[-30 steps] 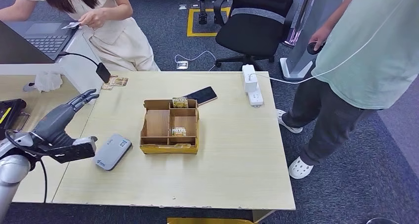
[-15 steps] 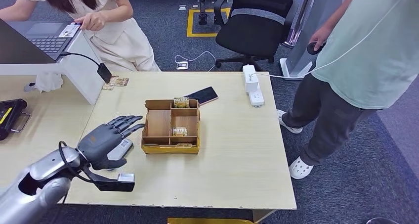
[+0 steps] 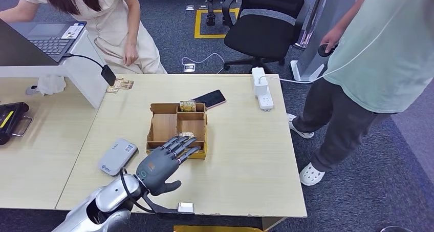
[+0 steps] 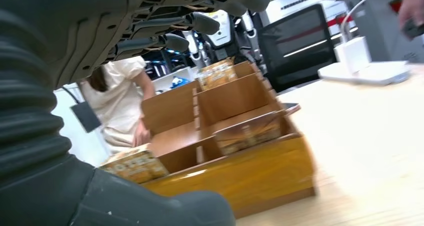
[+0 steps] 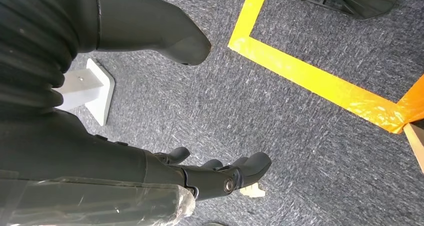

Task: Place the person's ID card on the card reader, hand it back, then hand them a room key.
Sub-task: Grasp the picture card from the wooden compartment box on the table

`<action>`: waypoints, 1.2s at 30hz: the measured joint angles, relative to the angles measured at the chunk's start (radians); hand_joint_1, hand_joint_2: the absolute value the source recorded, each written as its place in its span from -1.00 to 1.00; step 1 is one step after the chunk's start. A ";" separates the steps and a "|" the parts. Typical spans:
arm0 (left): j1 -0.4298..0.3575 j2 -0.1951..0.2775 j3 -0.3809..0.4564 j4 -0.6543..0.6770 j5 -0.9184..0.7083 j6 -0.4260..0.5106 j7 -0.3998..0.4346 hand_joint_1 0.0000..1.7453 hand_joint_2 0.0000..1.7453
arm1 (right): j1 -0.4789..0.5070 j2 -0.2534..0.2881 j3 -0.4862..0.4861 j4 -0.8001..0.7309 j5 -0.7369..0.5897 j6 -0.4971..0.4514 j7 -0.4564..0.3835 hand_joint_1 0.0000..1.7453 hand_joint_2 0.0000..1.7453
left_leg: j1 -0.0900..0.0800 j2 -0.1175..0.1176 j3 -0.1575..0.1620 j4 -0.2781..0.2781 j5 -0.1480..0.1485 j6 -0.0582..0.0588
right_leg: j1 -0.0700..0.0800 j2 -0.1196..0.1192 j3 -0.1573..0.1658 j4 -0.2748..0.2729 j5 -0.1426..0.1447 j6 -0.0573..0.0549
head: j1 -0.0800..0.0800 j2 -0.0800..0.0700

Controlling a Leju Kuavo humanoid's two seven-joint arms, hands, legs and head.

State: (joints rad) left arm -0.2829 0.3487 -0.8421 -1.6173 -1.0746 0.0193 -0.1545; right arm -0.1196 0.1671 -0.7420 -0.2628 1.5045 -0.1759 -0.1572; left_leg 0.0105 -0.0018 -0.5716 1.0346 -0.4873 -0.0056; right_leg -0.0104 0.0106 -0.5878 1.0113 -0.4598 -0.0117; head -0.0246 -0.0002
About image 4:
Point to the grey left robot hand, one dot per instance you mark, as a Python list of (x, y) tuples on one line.
[(66, 26)]

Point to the black controller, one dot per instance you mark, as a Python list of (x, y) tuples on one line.
[(414, 29)]

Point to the wooden organizer box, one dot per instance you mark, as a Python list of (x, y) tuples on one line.
[(248, 178)]

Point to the hotel key card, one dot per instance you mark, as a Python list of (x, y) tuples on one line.
[(136, 166), (217, 74), (248, 135)]

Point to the person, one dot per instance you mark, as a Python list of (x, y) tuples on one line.
[(116, 99)]

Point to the silver standing panel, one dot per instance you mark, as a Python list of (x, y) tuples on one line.
[(384, 36)]

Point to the white counter stand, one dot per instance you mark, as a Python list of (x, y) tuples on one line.
[(82, 145)]

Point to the black laptop power brick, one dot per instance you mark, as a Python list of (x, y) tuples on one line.
[(85, 117)]

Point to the white side table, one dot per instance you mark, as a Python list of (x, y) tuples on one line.
[(165, 80)]

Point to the blue toy figure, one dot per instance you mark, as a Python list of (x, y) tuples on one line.
[(180, 82)]

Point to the white power strip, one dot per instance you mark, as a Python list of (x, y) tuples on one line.
[(381, 74)]

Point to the white plug charger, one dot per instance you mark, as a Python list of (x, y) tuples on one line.
[(352, 54)]

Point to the black office chair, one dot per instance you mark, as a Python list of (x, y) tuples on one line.
[(298, 52)]

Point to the idle humanoid robot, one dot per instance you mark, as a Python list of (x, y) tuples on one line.
[(220, 32)]

